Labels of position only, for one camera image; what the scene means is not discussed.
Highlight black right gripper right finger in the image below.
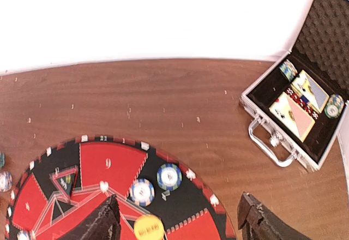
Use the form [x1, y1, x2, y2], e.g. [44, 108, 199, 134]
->
[237, 192, 309, 240]

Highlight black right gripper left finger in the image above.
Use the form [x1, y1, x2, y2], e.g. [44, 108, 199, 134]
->
[56, 194, 122, 239]

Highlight orange big blind button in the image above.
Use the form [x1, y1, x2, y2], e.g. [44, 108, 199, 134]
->
[134, 215, 165, 240]

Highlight black triangular all-in marker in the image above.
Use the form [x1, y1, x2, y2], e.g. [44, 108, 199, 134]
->
[50, 165, 78, 202]

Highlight green chips stack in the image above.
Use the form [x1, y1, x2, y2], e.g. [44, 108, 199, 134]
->
[157, 163, 182, 191]

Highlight blue cream chips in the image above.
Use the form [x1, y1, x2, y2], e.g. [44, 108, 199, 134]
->
[17, 230, 31, 240]

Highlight blue cream poker chip stack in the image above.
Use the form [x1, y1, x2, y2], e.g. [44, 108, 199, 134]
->
[0, 171, 13, 192]

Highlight green poker chip stack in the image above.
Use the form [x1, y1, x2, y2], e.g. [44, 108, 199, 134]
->
[0, 153, 5, 169]

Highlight round red black poker mat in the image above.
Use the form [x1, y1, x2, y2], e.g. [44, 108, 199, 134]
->
[4, 135, 236, 239]

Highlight red card deck in case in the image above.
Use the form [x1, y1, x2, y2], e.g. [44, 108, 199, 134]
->
[269, 92, 315, 142]

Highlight aluminium poker case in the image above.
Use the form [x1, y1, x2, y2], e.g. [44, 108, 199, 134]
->
[240, 0, 348, 171]

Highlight red dice row in case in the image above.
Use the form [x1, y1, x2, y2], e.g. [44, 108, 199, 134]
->
[286, 87, 318, 120]

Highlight blue card deck in case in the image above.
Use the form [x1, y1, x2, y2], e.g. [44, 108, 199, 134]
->
[291, 70, 329, 113]

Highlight green chips in case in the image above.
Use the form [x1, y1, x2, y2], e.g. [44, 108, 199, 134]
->
[324, 94, 345, 119]

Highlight blue yellow chips in case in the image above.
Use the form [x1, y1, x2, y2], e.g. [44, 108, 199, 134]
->
[279, 59, 298, 82]

